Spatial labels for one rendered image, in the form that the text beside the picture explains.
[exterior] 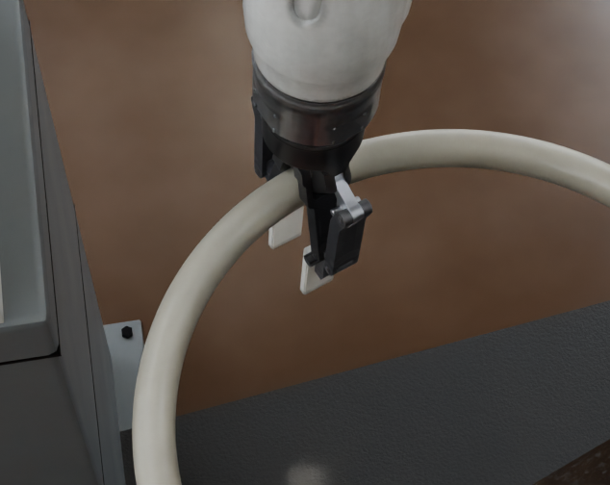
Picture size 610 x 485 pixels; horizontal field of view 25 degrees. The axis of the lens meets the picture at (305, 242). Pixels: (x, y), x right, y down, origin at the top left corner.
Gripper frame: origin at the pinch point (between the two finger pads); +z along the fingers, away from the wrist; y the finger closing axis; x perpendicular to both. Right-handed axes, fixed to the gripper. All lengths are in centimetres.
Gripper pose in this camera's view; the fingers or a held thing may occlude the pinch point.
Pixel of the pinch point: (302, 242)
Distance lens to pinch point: 116.4
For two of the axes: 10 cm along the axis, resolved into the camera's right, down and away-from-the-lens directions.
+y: 5.3, 7.5, -4.0
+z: -0.5, 5.0, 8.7
